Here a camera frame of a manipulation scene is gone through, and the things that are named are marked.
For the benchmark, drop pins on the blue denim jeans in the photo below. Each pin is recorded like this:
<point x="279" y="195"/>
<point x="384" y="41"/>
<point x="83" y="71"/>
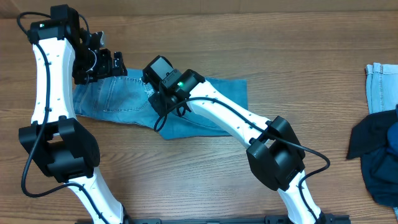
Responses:
<point x="126" y="100"/>

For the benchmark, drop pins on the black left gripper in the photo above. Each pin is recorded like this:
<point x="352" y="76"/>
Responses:
<point x="109" y="64"/>

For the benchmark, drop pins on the dark teal garment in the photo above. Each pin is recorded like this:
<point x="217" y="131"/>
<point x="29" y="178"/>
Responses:
<point x="379" y="165"/>

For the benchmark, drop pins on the light blue folded jeans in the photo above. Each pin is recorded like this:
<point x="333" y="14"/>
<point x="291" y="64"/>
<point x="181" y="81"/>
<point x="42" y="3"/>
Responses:
<point x="381" y="87"/>

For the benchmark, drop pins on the black garment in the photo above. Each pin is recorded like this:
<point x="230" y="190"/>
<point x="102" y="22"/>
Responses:
<point x="370" y="133"/>

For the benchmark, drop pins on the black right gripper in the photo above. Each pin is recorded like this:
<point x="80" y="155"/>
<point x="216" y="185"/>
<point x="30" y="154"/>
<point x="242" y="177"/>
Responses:
<point x="156" y="104"/>

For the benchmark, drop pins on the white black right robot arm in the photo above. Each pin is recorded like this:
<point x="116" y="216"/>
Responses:
<point x="274" y="152"/>

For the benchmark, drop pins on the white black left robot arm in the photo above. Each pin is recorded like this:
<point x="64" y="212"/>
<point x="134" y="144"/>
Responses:
<point x="67" y="54"/>

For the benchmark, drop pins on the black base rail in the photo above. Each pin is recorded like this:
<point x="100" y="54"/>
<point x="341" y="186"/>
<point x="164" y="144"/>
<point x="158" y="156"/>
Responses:
<point x="270" y="219"/>

